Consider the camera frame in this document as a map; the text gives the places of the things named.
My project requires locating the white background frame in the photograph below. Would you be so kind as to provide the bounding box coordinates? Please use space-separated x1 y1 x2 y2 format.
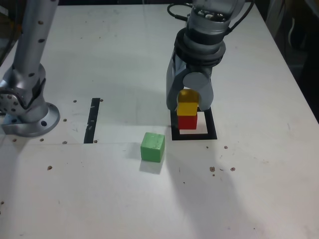
265 0 286 38

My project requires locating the black tape square outline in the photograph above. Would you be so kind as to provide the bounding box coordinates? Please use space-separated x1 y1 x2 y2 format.
169 106 218 141

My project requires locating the black tape strip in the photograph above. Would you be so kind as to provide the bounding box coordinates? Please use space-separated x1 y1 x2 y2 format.
83 98 101 144

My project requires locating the yellow cube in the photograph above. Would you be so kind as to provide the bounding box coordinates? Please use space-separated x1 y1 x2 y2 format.
176 90 200 117

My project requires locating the green cube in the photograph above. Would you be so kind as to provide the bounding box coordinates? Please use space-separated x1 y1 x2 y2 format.
140 132 166 163

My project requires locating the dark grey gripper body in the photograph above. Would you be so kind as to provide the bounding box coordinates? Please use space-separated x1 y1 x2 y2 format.
175 53 213 78

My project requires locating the red cube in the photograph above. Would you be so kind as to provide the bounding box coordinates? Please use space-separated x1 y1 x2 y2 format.
178 113 198 130

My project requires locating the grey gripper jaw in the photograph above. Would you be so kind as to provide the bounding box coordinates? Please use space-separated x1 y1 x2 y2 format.
182 71 215 112
165 53 188 111

